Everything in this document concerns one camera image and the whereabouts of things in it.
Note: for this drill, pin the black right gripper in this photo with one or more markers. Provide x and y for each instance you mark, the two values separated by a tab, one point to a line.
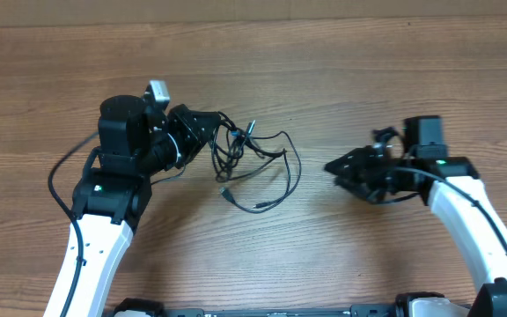
359	161

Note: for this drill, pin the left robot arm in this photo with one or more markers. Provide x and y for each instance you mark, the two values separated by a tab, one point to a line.
138	137

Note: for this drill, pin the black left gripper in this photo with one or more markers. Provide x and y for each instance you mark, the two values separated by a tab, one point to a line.
183	121

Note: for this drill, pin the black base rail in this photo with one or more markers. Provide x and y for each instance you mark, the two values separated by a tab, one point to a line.
280	310

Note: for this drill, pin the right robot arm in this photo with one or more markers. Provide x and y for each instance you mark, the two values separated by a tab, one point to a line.
453	190

